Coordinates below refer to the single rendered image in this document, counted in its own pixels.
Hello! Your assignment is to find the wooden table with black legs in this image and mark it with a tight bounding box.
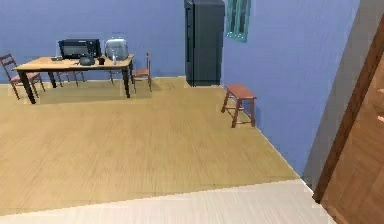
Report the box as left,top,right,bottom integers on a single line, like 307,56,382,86
11,54,135,105

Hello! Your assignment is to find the red-brown wooden chair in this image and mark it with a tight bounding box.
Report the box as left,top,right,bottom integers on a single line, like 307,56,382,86
55,70,86,88
0,53,46,101
130,52,153,94

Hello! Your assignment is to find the silver toaster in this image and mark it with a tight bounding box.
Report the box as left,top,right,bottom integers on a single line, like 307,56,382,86
104,38,130,62

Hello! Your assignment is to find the black microwave oven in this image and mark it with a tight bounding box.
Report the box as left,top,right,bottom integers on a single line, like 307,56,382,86
58,38,102,60

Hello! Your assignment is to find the teal framed window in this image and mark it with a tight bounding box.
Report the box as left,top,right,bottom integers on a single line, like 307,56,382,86
225,0,252,44

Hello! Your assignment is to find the black bowl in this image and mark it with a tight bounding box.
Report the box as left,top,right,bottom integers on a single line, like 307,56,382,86
79,55,96,66

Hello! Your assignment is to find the brown wooden room door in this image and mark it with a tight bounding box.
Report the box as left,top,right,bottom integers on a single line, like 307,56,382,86
312,13,384,224

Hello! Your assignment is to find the red-brown wooden bench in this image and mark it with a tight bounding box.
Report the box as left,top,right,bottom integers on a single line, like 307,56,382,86
220,83,258,129

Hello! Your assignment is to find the dark grey fridge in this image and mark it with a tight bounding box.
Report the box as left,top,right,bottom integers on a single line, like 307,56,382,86
184,0,226,88

